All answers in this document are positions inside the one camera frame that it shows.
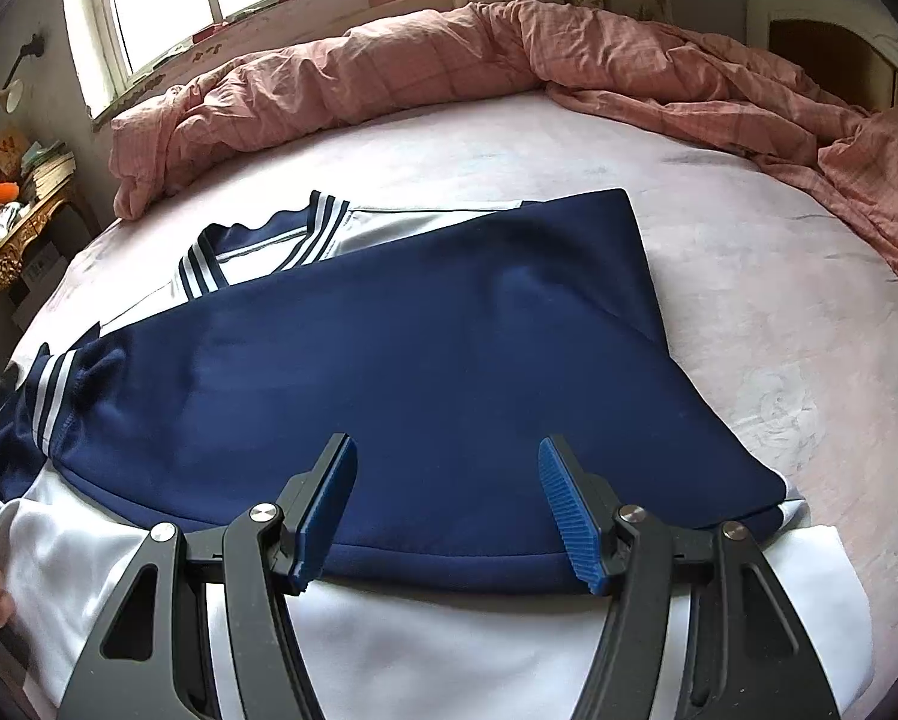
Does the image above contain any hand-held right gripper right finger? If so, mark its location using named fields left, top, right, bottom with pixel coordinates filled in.
left=537, top=435, right=843, bottom=720

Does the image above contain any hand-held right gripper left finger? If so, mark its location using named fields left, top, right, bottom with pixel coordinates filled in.
left=57, top=433, right=360, bottom=720

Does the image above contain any white and navy jacket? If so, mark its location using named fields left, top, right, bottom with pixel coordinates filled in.
left=0, top=187, right=877, bottom=720

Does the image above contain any carved wooden desk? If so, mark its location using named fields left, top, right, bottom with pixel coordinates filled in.
left=0, top=184, right=97, bottom=331

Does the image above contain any stack of books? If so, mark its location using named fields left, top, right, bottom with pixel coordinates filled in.
left=20, top=141, right=79, bottom=200

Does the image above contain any pink quilt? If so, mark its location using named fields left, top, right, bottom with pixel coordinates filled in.
left=110, top=0, right=898, bottom=293

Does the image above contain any white framed window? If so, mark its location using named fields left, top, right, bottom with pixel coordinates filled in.
left=100, top=0, right=450, bottom=102

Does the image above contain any wooden headboard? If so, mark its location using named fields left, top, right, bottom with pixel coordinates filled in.
left=744, top=0, right=898, bottom=117

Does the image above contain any pink wall lamp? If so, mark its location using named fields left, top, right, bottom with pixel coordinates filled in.
left=0, top=30, right=49, bottom=112

